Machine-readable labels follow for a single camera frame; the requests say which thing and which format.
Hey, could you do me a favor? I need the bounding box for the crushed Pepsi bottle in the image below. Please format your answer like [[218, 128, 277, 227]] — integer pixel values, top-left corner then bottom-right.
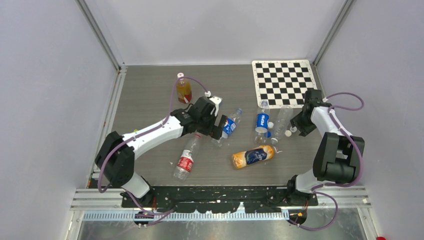
[[211, 108, 243, 147]]

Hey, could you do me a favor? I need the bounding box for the clear plastic bottle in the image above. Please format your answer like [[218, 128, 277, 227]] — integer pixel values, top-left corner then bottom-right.
[[270, 105, 293, 146]]

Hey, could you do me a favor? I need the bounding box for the yellow red label bottle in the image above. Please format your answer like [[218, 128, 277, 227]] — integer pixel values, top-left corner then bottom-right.
[[176, 77, 192, 104]]

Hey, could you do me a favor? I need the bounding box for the red label water bottle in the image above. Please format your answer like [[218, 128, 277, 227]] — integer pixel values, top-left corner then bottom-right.
[[173, 132, 202, 181]]

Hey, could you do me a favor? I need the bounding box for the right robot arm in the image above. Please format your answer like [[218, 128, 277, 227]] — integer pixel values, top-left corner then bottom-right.
[[285, 89, 365, 206]]

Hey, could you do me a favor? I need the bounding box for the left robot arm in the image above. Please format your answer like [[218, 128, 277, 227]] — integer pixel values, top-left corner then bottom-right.
[[94, 96, 227, 207]]

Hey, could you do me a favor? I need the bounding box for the cream white bottle cap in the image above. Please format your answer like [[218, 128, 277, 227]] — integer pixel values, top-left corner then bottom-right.
[[284, 130, 292, 137]]

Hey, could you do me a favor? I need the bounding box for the orange blue label bottle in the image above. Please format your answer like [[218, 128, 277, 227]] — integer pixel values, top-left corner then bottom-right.
[[231, 145, 277, 169]]

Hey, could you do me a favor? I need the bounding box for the upright Pepsi bottle blue label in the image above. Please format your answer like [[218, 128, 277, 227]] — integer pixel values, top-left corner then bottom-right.
[[254, 100, 270, 145]]

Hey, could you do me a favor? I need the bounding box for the checkerboard calibration mat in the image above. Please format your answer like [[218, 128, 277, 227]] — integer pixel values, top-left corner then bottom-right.
[[251, 59, 318, 109]]

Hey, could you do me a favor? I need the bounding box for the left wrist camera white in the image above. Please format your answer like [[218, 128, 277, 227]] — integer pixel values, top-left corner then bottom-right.
[[204, 91, 223, 117]]

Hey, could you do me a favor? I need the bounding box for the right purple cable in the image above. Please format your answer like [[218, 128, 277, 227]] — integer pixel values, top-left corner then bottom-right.
[[288, 92, 365, 232]]

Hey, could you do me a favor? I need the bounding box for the purple cable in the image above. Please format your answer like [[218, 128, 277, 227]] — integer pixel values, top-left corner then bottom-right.
[[288, 92, 365, 232], [96, 76, 213, 227]]

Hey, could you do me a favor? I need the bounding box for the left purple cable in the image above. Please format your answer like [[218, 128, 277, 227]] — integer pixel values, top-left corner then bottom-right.
[[96, 76, 213, 227]]

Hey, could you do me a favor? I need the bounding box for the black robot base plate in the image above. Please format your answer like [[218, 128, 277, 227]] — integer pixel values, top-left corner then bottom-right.
[[121, 185, 318, 214]]

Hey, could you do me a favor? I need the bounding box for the aluminium slotted rail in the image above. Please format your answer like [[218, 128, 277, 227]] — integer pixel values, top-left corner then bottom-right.
[[82, 209, 290, 222]]

